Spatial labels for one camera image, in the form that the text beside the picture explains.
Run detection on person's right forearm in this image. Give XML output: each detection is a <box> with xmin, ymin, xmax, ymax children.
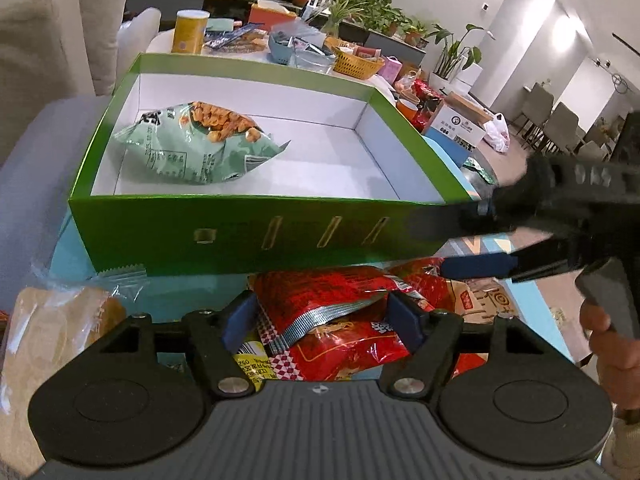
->
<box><xmin>600</xmin><ymin>410</ymin><xmax>640</xmax><ymax>480</ymax></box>

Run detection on bread packet clear wrapper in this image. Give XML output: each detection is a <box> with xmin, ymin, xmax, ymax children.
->
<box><xmin>0</xmin><ymin>260</ymin><xmax>148</xmax><ymax>461</ymax></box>

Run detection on dark snack strip packets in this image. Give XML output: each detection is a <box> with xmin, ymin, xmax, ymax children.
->
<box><xmin>202</xmin><ymin>22</ymin><xmax>269</xmax><ymax>56</ymax></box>

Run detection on yellow woven basket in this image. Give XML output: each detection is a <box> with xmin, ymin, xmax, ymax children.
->
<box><xmin>331</xmin><ymin>47</ymin><xmax>386</xmax><ymax>80</ymax></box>

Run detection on grey media cabinet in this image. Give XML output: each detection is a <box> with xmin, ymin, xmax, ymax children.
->
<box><xmin>125</xmin><ymin>0</ymin><xmax>428</xmax><ymax>63</ymax></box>

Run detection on pale green snack bag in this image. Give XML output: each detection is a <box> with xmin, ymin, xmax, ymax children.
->
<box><xmin>114</xmin><ymin>101</ymin><xmax>292</xmax><ymax>186</ymax></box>

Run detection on green foil packet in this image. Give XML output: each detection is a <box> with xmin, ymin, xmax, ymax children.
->
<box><xmin>462</xmin><ymin>156</ymin><xmax>495</xmax><ymax>182</ymax></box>

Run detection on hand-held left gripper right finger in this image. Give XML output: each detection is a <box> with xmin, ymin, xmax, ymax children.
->
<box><xmin>378</xmin><ymin>291</ymin><xmax>548</xmax><ymax>401</ymax></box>

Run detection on white round table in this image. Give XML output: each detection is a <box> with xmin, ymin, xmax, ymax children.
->
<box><xmin>145</xmin><ymin>30</ymin><xmax>401</xmax><ymax>98</ymax></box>

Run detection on grey dining chair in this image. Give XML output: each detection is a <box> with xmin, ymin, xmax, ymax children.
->
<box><xmin>515</xmin><ymin>82</ymin><xmax>555</xmax><ymax>148</ymax></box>
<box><xmin>542</xmin><ymin>102</ymin><xmax>581</xmax><ymax>155</ymax></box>
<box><xmin>575</xmin><ymin>125</ymin><xmax>610</xmax><ymax>162</ymax></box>

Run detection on red snack bags pile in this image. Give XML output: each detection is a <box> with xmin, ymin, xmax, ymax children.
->
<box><xmin>399</xmin><ymin>76</ymin><xmax>445</xmax><ymax>131</ymax></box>

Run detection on white slatted rack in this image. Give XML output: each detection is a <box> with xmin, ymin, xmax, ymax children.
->
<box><xmin>302</xmin><ymin>0</ymin><xmax>332</xmax><ymax>22</ymax></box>

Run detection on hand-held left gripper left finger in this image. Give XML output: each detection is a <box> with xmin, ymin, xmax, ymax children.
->
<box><xmin>97</xmin><ymin>291</ymin><xmax>258</xmax><ymax>398</ymax></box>

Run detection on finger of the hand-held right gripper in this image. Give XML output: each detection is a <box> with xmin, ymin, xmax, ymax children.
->
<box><xmin>440</xmin><ymin>239</ymin><xmax>608</xmax><ymax>283</ymax></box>
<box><xmin>407</xmin><ymin>199</ymin><xmax>503</xmax><ymax>243</ymax></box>

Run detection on blue plastic basket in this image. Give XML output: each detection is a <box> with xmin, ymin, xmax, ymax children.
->
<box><xmin>268</xmin><ymin>30</ymin><xmax>303</xmax><ymax>67</ymax></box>

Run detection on red snack bag silver seal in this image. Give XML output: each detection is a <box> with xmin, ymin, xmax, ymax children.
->
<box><xmin>248</xmin><ymin>266</ymin><xmax>401</xmax><ymax>356</ymax></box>

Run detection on yellow snack packet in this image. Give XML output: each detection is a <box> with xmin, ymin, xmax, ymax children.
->
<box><xmin>232</xmin><ymin>340</ymin><xmax>275</xmax><ymax>391</ymax></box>

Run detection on red snack bag checked edge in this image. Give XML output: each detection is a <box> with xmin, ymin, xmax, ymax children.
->
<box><xmin>257</xmin><ymin>317</ymin><xmax>488</xmax><ymax>383</ymax></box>

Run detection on clear glass cup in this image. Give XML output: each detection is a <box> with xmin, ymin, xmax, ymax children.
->
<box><xmin>290</xmin><ymin>42</ymin><xmax>336</xmax><ymax>74</ymax></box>

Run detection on pink box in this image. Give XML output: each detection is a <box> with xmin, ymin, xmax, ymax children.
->
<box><xmin>380</xmin><ymin>55</ymin><xmax>404</xmax><ymax>82</ymax></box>

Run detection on white plastic bag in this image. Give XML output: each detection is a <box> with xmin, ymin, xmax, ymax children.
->
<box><xmin>482</xmin><ymin>112</ymin><xmax>511</xmax><ymax>153</ymax></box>

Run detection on orange tissue box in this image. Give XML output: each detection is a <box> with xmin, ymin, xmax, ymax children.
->
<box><xmin>248</xmin><ymin>2</ymin><xmax>297</xmax><ymax>32</ymax></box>

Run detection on red and beige snack bag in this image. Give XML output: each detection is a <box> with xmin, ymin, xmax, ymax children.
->
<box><xmin>390</xmin><ymin>257</ymin><xmax>523</xmax><ymax>328</ymax></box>

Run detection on beige sofa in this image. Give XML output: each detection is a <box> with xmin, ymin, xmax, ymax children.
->
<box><xmin>0</xmin><ymin>0</ymin><xmax>162</xmax><ymax>171</ymax></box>

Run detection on spider plant in glass vase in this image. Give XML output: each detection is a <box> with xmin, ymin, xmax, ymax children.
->
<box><xmin>320</xmin><ymin>0</ymin><xmax>373</xmax><ymax>38</ymax></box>

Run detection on yellow canister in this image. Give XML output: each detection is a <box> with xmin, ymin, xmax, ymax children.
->
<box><xmin>171</xmin><ymin>9</ymin><xmax>211</xmax><ymax>55</ymax></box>

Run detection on tall leafy plant white pot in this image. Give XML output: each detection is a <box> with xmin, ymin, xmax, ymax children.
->
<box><xmin>427</xmin><ymin>24</ymin><xmax>484</xmax><ymax>95</ymax></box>

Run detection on person's right hand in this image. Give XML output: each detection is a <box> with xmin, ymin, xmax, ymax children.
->
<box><xmin>580</xmin><ymin>304</ymin><xmax>640</xmax><ymax>421</ymax></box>

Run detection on green cardboard box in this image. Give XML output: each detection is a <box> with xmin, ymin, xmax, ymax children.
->
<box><xmin>67</xmin><ymin>52</ymin><xmax>473</xmax><ymax>276</ymax></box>

